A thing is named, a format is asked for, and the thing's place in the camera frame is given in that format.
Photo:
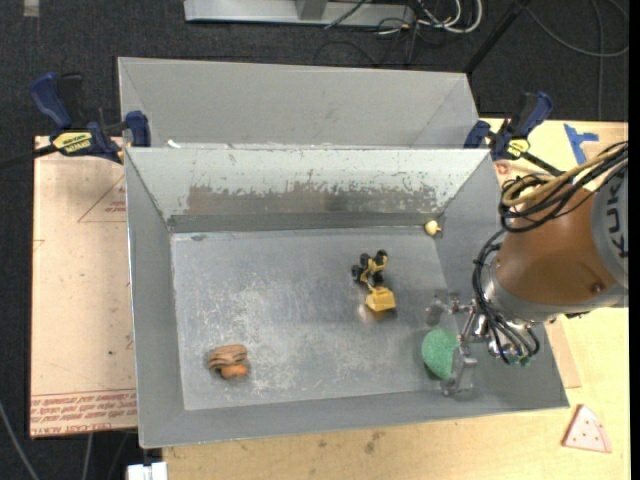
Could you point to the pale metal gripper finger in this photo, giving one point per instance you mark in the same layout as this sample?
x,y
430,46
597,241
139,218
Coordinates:
x,y
436,312
461,372

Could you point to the green sponge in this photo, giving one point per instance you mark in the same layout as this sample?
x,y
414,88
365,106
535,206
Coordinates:
x,y
439,350

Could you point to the yellow and black toy excavator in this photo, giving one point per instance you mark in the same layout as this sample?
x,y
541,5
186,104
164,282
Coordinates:
x,y
377,295

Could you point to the small cream round thing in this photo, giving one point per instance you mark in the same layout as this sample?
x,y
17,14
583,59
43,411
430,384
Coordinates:
x,y
431,227

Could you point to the grey metal bin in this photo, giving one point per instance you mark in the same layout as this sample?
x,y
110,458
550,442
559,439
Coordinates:
x,y
300,288

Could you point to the pink triangular sanding pad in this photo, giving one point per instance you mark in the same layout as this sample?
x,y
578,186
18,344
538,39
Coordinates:
x,y
587,430

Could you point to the brown striped toy animal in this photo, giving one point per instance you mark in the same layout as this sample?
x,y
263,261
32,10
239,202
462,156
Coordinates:
x,y
227,360

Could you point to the brown cardboard board red print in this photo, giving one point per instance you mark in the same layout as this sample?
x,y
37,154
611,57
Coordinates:
x,y
80,278

